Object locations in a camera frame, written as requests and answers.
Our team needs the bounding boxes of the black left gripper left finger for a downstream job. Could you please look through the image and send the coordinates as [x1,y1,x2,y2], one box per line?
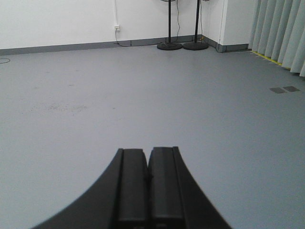
[36,149,149,229]

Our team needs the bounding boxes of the black fan stand right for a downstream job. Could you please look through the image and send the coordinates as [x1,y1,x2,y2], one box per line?
[183,0,208,51]

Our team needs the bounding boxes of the black power cable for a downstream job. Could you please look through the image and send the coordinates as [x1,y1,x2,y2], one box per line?
[114,30,165,47]

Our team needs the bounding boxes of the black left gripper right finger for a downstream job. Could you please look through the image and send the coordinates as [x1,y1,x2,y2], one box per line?
[149,146,230,229]

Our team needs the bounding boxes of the grey floor socket plates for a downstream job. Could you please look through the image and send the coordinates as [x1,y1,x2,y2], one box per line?
[269,86,300,94]

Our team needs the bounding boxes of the black fan stand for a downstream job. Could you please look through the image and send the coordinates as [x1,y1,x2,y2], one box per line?
[157,0,183,51]
[183,0,208,51]

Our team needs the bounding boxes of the pale green curtain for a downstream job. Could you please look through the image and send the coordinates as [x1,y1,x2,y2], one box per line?
[249,0,305,77]

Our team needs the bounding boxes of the black fan stand left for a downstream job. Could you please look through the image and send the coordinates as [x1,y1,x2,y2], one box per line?
[157,0,183,51]

